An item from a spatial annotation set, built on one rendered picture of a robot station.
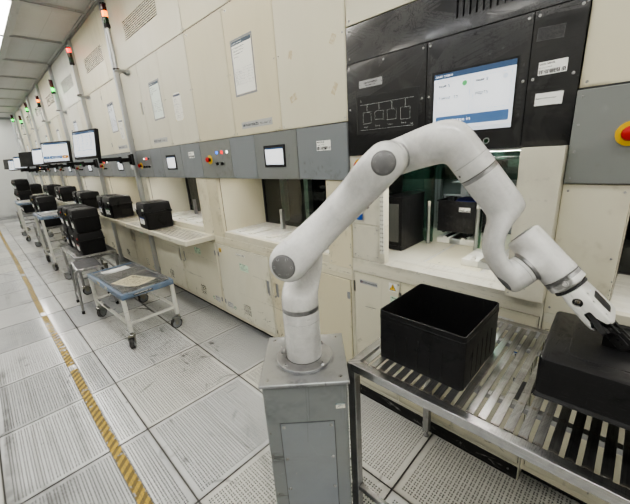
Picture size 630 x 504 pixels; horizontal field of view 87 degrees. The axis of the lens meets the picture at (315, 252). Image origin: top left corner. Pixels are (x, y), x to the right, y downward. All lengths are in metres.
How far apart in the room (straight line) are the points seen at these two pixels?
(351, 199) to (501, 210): 0.36
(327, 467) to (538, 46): 1.51
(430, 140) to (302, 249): 0.43
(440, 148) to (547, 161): 0.51
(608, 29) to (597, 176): 0.40
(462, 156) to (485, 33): 0.67
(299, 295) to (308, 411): 0.37
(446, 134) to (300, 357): 0.77
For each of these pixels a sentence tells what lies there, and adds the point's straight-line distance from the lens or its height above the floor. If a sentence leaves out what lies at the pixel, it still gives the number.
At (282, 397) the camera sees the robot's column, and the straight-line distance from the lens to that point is 1.12.
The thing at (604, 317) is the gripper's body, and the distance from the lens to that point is 0.98.
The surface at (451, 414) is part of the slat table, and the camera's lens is 1.02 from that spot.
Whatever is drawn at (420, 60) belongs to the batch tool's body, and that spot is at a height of 1.74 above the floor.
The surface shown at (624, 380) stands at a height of 0.95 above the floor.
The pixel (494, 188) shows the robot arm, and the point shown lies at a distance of 0.89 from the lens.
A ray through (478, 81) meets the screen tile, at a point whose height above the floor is 1.63.
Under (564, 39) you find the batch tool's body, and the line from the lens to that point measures 1.39.
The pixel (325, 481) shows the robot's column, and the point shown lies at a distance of 1.37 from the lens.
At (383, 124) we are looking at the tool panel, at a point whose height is 1.53.
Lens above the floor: 1.43
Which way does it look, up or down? 17 degrees down
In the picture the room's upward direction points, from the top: 4 degrees counter-clockwise
